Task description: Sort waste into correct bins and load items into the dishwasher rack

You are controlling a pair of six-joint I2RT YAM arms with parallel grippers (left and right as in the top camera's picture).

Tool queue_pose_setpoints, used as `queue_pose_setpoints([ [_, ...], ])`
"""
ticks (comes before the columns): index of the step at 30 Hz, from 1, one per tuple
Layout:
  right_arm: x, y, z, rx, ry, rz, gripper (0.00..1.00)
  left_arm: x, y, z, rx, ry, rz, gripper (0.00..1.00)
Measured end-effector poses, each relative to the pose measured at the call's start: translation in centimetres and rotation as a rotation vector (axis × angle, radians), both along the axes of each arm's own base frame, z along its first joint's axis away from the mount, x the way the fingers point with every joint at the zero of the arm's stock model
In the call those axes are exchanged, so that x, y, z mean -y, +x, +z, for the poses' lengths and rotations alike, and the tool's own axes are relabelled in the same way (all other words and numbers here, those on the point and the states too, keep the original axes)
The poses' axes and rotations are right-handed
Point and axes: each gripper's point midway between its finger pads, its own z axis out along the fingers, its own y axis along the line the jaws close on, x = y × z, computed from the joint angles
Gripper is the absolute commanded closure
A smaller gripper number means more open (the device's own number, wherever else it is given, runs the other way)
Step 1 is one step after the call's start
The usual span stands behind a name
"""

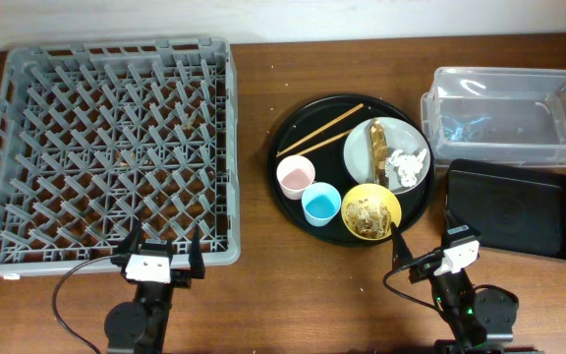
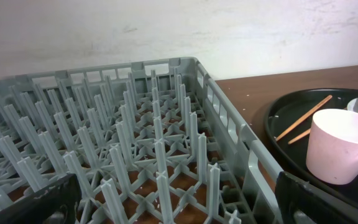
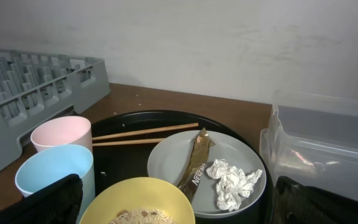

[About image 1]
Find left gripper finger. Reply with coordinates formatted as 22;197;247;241
115;219;142;256
189;227;205;279

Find food scraps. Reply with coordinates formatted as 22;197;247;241
345;199;391;240

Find yellow bowl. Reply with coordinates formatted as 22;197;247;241
341;184;402;241

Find white tissue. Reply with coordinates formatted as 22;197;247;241
387;148;427;188

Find grey round plate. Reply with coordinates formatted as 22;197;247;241
343;117;431;195

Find blue cup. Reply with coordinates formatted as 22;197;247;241
301;182;342;227

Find gold foil wrapper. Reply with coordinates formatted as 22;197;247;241
368;118;389;188

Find pink cup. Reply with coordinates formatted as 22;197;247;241
276;155;315;200

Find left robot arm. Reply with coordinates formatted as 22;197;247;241
104;219;205;353

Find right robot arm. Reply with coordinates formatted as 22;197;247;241
382;209;519;353

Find grey plastic dishwasher rack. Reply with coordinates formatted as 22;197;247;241
0;37;241;279

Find black rectangular tray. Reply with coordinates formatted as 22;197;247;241
446;159;566;261

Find round black tray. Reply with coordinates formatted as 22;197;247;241
267;93;416;247

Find clear plastic bin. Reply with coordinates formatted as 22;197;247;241
421;67;566;168

